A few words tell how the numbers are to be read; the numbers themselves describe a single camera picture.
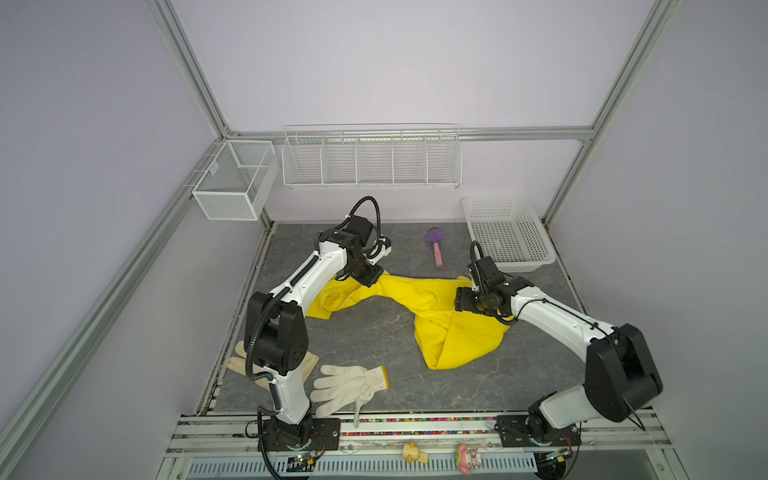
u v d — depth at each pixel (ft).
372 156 3.23
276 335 1.58
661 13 2.29
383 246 2.63
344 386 2.65
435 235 3.78
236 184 3.21
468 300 2.63
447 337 2.78
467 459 2.23
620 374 1.42
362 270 2.53
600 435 2.43
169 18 2.29
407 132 3.09
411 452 2.24
